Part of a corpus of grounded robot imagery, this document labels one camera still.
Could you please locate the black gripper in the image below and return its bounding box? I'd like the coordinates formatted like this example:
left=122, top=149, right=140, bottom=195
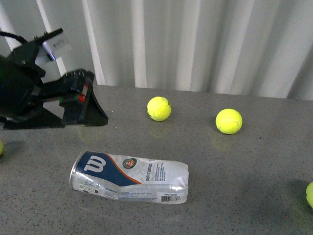
left=2, top=69, right=109, bottom=129

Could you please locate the crushed clear tennis ball can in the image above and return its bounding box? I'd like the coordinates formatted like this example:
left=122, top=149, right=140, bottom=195
left=69, top=151, right=189, bottom=205

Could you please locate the tennis ball far left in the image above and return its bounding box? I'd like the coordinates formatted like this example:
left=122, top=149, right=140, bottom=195
left=0, top=141, right=4, bottom=155

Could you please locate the tennis ball centre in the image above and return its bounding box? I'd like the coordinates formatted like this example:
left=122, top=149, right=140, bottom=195
left=147, top=96, right=172, bottom=121

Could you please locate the tennis ball with black logo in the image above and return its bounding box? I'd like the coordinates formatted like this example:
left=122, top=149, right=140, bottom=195
left=215, top=109, right=243, bottom=135

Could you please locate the tennis ball far right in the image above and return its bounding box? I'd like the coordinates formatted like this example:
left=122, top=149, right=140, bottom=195
left=306, top=182, right=313, bottom=208

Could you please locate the white pleated curtain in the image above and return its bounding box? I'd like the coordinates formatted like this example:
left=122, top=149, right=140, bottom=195
left=0, top=0, right=313, bottom=100

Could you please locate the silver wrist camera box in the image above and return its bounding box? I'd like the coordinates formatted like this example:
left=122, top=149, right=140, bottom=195
left=35, top=28, right=71, bottom=83

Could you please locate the black cable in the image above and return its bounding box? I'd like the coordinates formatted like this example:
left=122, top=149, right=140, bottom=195
left=0, top=31, right=27, bottom=45

